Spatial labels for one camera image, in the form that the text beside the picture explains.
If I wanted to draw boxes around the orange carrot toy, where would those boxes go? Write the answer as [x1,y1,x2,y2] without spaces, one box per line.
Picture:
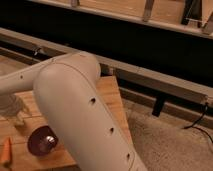
[0,138,12,167]

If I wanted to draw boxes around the wooden table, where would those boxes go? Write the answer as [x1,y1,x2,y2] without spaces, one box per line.
[0,76,133,171]

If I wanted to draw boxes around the black cable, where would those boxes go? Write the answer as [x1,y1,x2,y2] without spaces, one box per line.
[182,103,213,145]

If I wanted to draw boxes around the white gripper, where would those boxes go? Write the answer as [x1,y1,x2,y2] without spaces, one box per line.
[0,94,24,126]

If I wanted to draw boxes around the purple bowl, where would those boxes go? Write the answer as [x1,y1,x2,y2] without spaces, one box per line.
[27,125,58,156]

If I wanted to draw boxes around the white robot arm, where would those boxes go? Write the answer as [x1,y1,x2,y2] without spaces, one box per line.
[0,51,148,171]

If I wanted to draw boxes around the metal rail beam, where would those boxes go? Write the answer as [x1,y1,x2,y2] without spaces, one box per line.
[0,27,213,129]

